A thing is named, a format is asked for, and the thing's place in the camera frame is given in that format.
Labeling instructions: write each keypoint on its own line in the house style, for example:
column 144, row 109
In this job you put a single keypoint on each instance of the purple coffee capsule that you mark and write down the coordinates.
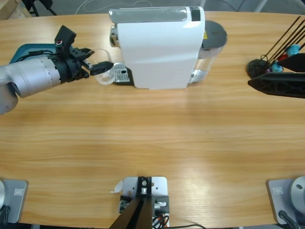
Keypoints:
column 268, row 70

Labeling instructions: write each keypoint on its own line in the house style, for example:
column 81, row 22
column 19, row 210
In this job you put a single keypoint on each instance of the black capsule holder with rods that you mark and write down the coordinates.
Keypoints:
column 256, row 68

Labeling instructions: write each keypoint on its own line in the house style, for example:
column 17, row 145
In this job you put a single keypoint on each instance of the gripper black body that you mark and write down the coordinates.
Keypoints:
column 71, row 69

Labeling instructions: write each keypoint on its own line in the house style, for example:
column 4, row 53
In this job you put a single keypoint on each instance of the arm grey base plate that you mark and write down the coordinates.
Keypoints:
column 276, row 198
column 17, row 198

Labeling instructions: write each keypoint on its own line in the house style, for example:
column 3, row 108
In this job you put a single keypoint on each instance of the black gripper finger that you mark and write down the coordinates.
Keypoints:
column 281, row 84
column 296, row 64
column 87, row 52
column 101, row 68

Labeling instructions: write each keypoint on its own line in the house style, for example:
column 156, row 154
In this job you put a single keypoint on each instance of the brown cardboard box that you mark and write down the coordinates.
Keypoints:
column 9, row 9

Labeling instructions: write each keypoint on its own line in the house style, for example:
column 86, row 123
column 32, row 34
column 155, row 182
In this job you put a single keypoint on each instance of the white tape tab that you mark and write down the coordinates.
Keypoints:
column 118, row 187

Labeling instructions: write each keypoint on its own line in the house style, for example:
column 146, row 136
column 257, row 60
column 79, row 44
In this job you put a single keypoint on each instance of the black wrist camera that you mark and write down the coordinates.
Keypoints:
column 64, row 38

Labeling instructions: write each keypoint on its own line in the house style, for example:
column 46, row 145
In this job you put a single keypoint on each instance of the white capsule coffee machine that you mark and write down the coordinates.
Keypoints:
column 155, row 47

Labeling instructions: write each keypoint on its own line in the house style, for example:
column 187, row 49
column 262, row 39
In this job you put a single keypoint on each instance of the large blue coffee capsule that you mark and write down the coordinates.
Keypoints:
column 292, row 50

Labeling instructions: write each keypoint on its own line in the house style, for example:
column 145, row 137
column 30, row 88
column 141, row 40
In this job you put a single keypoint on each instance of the white mount block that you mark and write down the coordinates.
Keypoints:
column 159, row 186

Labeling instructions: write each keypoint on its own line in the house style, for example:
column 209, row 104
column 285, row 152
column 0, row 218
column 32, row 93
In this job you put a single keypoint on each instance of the teal plastic tray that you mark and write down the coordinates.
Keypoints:
column 35, row 47

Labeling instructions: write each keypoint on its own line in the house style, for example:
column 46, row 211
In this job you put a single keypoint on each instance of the red coffee capsule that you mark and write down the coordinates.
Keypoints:
column 283, row 57

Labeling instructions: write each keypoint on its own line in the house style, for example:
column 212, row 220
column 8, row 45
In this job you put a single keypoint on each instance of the dark camera post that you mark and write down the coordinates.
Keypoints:
column 140, row 214

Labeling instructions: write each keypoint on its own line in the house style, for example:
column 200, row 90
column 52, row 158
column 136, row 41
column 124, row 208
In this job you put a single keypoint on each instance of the small blue coffee capsule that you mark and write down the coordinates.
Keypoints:
column 276, row 68

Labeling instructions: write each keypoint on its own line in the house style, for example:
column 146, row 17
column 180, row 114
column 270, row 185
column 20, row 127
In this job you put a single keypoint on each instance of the black chair frame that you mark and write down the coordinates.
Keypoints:
column 35, row 3

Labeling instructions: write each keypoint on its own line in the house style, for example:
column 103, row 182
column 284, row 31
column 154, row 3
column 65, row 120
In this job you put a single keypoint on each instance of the clear water tank black lid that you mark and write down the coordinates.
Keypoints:
column 214, row 33

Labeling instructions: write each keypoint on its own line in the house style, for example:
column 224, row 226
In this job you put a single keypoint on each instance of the clear glass cup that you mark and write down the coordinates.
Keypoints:
column 104, row 80

